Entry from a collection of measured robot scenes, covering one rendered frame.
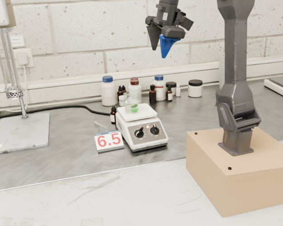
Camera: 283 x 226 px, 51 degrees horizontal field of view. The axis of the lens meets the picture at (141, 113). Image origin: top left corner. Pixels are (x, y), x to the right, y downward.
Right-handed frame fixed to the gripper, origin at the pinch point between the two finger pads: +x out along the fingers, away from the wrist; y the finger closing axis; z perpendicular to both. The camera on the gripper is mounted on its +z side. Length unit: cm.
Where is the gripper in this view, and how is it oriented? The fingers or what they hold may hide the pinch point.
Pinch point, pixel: (160, 43)
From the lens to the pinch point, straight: 95.2
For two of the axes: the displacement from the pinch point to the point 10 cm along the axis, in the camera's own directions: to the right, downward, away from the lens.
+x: -1.6, 8.9, 4.3
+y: -3.1, -4.6, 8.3
